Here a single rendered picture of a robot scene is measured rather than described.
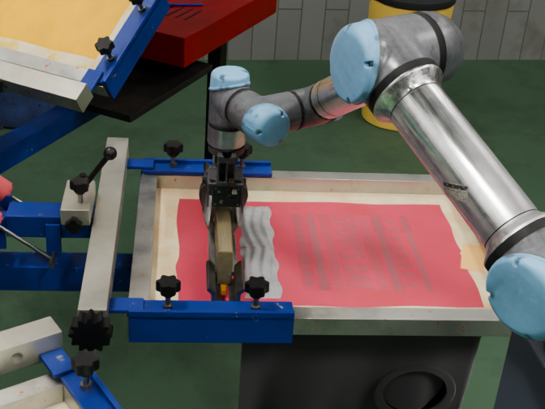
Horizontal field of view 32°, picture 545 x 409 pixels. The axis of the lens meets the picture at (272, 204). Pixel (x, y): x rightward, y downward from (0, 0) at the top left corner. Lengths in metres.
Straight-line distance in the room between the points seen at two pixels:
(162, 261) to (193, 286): 0.11
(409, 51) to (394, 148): 3.36
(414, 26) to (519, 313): 0.45
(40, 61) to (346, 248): 0.89
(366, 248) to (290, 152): 2.55
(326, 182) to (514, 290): 1.08
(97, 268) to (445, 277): 0.71
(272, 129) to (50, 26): 0.96
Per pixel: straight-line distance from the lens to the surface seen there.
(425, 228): 2.17
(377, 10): 4.75
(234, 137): 1.83
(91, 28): 2.48
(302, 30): 5.66
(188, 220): 2.11
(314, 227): 2.12
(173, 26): 2.81
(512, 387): 1.52
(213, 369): 3.20
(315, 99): 1.76
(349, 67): 1.39
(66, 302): 3.51
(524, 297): 1.23
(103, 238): 1.89
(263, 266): 1.95
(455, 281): 2.00
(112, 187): 2.06
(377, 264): 2.02
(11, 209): 2.00
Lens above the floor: 2.04
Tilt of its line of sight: 30 degrees down
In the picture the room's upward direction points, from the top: 4 degrees clockwise
